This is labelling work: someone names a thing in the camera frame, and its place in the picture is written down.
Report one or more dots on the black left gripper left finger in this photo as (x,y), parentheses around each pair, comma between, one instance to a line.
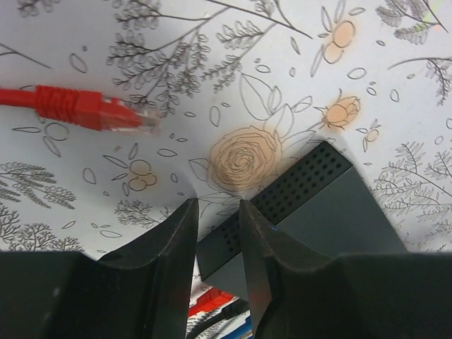
(141,290)

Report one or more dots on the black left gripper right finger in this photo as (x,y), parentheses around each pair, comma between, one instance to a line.
(297,292)

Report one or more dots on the black network switch box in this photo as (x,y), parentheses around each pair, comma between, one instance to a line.
(321,201)

